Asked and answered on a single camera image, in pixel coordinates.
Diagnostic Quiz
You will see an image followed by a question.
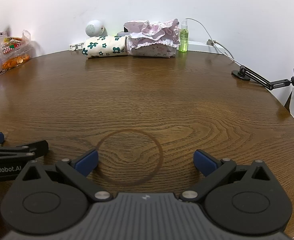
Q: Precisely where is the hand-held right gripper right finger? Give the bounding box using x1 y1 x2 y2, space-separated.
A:
179 149 276 202

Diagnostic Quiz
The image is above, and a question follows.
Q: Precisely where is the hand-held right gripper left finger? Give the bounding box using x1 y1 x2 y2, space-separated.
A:
15 149 112 202

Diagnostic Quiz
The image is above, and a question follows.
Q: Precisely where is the pink floral ruffled dress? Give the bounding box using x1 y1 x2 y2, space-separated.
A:
141 19 181 48

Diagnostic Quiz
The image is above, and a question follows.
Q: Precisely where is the clear bag of snacks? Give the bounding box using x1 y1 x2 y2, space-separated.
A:
0 29 34 71

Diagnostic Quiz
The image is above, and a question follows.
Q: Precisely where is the white power strip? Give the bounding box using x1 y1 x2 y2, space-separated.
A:
69 42 85 51

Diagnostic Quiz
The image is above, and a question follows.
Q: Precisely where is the folded cream green-flowered cloth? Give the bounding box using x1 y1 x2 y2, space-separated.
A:
82 35 127 59

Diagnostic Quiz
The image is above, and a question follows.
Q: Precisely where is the folded pink floral cloth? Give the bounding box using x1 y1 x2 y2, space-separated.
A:
125 39 178 58

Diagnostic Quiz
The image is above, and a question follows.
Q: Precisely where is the green spray bottle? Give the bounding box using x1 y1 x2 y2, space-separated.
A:
178 19 189 53

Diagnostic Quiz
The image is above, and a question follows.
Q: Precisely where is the white round speaker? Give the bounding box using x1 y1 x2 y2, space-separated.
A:
85 20 105 37

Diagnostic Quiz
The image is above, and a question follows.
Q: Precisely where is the pale ruffled cloth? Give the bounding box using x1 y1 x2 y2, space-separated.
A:
124 20 150 40

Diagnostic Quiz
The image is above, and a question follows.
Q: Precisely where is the white cable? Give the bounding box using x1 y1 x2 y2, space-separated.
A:
186 18 241 65

